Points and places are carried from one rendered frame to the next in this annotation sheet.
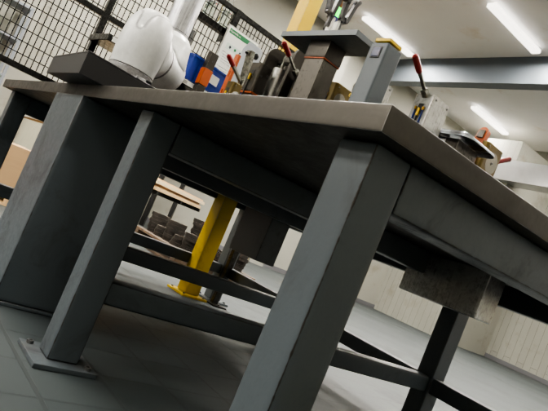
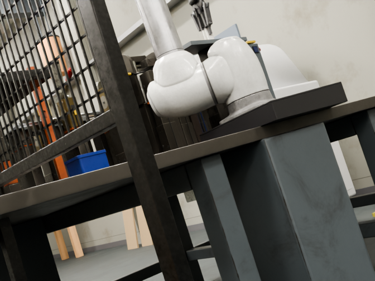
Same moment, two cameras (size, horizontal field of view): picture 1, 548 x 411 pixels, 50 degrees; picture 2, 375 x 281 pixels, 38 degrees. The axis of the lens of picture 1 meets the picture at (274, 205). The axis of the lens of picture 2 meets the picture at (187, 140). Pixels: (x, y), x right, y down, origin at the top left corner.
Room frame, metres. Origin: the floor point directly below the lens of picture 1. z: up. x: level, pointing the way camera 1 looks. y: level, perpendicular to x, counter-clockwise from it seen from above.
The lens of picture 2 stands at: (2.27, 2.44, 0.60)
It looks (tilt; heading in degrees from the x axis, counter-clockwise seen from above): 4 degrees up; 267
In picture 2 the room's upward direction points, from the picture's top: 18 degrees counter-clockwise
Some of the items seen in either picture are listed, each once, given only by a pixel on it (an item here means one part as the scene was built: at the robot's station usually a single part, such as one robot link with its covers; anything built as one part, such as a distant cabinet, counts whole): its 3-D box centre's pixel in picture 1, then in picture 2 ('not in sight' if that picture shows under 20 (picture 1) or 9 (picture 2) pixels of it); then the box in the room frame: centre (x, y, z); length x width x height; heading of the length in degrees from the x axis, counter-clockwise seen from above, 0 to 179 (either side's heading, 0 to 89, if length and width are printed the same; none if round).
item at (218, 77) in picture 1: (201, 78); not in sight; (2.95, 0.58, 1.09); 0.30 x 0.17 x 0.13; 138
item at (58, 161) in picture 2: (217, 104); (48, 130); (2.66, 0.41, 0.95); 0.03 x 0.01 x 0.50; 40
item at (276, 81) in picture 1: (271, 109); (152, 110); (2.27, 0.15, 0.95); 0.18 x 0.13 x 0.49; 40
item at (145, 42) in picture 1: (145, 42); (234, 69); (1.96, 0.61, 0.92); 0.18 x 0.16 x 0.22; 172
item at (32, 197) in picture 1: (71, 205); (294, 235); (1.95, 0.61, 0.33); 0.31 x 0.31 x 0.66; 36
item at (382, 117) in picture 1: (278, 186); (174, 169); (2.26, 0.01, 0.68); 2.56 x 1.61 x 0.04; 36
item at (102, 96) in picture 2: not in sight; (120, 131); (2.42, 0.27, 0.88); 0.11 x 0.07 x 0.37; 130
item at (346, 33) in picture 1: (329, 43); (210, 46); (1.94, 0.04, 1.16); 0.37 x 0.14 x 0.02; 40
